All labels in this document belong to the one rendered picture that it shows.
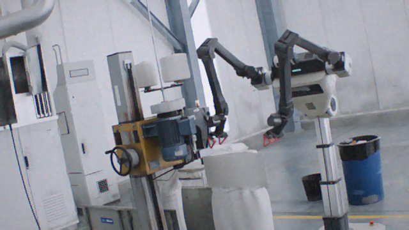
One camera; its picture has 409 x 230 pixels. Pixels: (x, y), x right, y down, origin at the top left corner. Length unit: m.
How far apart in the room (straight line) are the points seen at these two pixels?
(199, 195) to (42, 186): 2.40
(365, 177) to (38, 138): 3.55
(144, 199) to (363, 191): 2.68
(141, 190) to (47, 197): 2.80
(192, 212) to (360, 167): 1.91
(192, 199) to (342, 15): 8.07
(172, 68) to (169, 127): 0.35
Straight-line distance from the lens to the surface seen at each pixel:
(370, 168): 4.93
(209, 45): 2.82
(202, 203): 3.65
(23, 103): 4.93
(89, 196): 6.80
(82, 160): 6.73
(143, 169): 2.85
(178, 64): 2.84
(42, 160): 5.57
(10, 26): 5.23
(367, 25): 10.94
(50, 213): 5.63
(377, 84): 10.95
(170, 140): 2.75
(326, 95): 3.04
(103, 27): 8.09
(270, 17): 11.73
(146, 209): 2.93
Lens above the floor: 1.46
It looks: 3 degrees down
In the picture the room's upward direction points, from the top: 11 degrees counter-clockwise
